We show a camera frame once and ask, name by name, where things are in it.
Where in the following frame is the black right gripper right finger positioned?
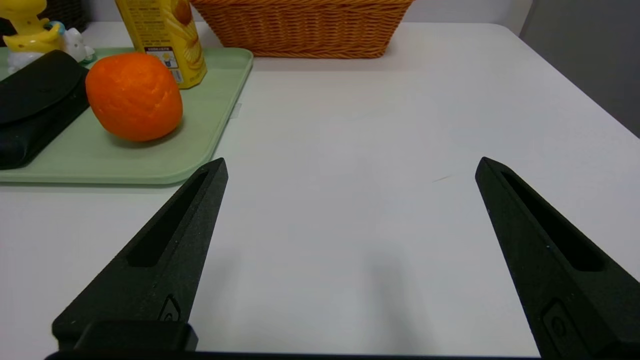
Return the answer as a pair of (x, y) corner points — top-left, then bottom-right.
(475, 157), (640, 360)

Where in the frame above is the black glasses case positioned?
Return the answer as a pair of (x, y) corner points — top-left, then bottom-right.
(0, 50), (91, 171)

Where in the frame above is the yellow chips box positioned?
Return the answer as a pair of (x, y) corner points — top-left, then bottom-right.
(115, 0), (208, 90)

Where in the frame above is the yellow duck toy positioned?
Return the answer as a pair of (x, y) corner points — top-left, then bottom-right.
(2, 0), (96, 73)

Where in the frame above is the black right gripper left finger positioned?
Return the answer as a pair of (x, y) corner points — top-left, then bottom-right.
(52, 158), (229, 351)

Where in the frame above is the orange fruit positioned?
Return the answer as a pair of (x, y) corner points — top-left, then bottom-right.
(85, 52), (184, 142)

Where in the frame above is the light green plastic tray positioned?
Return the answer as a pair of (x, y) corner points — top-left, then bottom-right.
(0, 47), (254, 186)

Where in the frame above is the orange wicker basket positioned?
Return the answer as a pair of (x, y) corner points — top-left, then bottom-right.
(190, 0), (415, 59)

